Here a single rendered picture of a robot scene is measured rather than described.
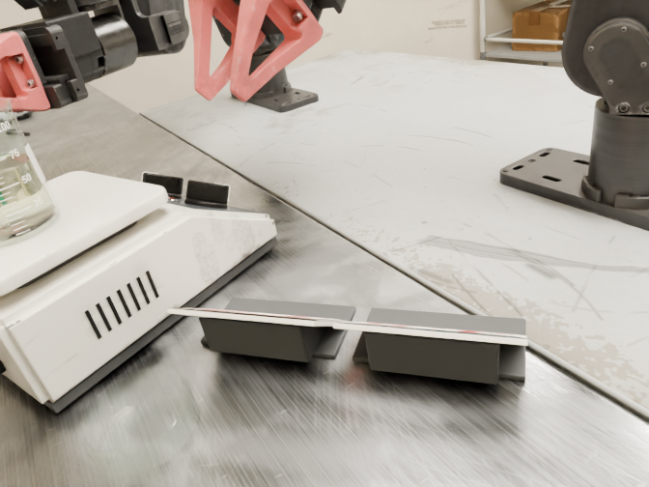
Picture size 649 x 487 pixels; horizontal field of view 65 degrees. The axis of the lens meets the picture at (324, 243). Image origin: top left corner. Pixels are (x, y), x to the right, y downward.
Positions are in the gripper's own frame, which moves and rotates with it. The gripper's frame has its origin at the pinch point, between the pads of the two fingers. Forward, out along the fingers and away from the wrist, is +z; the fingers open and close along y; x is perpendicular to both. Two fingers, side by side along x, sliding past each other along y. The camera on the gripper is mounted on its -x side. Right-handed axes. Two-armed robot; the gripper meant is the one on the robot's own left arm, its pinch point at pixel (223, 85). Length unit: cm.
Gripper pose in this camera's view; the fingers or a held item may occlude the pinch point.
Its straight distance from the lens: 37.0
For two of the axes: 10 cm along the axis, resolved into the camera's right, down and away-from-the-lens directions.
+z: -3.3, 9.3, -1.6
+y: 8.0, 1.9, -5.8
